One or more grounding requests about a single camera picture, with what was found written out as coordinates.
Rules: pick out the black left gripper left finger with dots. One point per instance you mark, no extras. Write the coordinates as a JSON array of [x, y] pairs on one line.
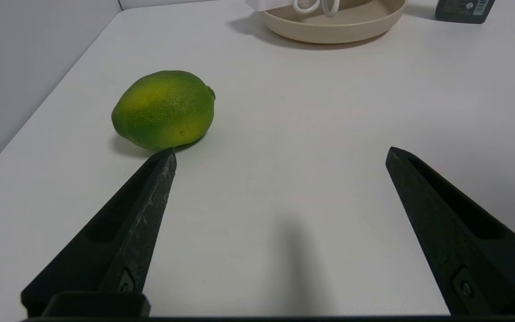
[[137, 232]]

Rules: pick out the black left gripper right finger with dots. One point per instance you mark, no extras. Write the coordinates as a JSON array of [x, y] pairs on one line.
[[454, 232]]

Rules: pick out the beige round plate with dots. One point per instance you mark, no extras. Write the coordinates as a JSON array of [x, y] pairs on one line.
[[333, 24]]

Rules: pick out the green lime fruit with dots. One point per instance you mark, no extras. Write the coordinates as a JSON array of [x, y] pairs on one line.
[[163, 109]]

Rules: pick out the dark green bottle black cap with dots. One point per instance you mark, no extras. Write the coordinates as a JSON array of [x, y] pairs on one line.
[[463, 10]]

